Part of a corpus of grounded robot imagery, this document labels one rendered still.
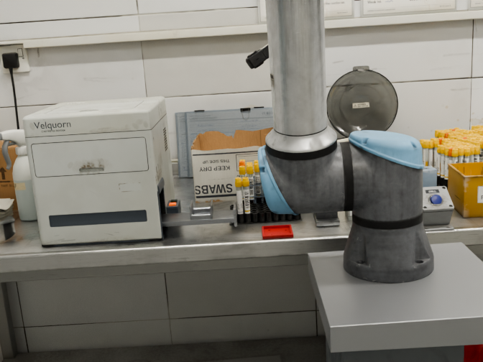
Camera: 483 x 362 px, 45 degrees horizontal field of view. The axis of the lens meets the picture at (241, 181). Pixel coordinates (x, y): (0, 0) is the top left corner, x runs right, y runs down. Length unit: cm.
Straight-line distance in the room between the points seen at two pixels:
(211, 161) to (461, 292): 84
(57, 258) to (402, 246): 76
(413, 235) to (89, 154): 71
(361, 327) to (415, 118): 123
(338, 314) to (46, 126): 77
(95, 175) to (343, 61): 93
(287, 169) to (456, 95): 117
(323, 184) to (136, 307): 132
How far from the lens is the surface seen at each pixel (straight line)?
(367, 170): 94
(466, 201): 144
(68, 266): 137
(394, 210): 96
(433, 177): 148
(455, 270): 104
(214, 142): 186
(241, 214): 141
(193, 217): 134
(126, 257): 133
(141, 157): 130
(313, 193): 94
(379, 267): 98
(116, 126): 130
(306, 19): 87
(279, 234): 131
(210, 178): 160
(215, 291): 209
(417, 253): 101
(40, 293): 221
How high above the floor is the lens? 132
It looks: 14 degrees down
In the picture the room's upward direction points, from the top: 4 degrees counter-clockwise
